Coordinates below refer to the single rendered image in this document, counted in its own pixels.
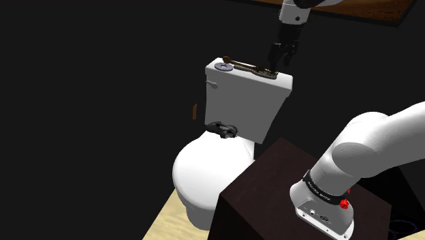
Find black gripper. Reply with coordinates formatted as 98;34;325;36
267;22;304;72

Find dark hairbrush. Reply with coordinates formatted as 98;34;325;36
233;63;279;80

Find grey round disc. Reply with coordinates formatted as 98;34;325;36
214;61;234;72

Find white toilet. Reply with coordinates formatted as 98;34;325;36
172;57;294;231

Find black crumpled object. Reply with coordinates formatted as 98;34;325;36
206;121;238;139

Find dark robot stand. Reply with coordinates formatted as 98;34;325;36
207;136;410;240

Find brown wall picture black frame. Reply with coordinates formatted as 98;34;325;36
229;0;418;28

